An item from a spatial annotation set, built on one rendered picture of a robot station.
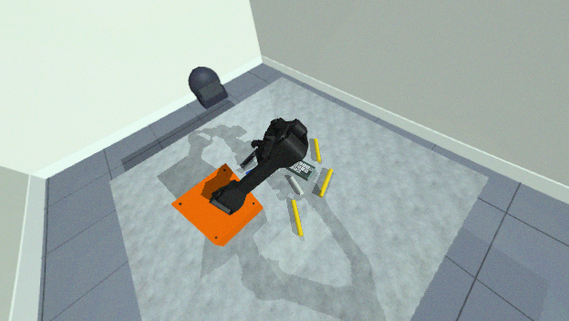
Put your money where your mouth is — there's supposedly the black cylinder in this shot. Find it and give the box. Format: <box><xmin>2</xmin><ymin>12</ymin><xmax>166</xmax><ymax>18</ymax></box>
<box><xmin>240</xmin><ymin>151</ymin><xmax>255</xmax><ymax>167</ymax></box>

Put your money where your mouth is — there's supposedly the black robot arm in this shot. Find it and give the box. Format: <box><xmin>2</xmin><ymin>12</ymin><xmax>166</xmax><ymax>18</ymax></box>
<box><xmin>209</xmin><ymin>118</ymin><xmax>309</xmax><ymax>215</ymax></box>

